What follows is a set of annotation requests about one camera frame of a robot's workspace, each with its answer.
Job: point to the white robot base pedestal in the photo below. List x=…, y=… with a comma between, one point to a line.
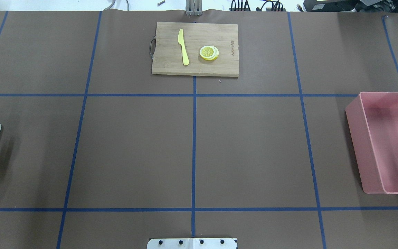
x=192, y=243

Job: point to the aluminium frame post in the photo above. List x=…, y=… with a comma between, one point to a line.
x=193, y=8

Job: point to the yellow lemon slice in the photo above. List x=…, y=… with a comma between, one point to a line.
x=209, y=53

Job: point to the bamboo cutting board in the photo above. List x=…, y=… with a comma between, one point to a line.
x=167, y=56

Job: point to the yellow plastic knife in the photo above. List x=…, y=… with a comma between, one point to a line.
x=181, y=42

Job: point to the pink plastic bin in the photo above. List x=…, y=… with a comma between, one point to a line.
x=373, y=122

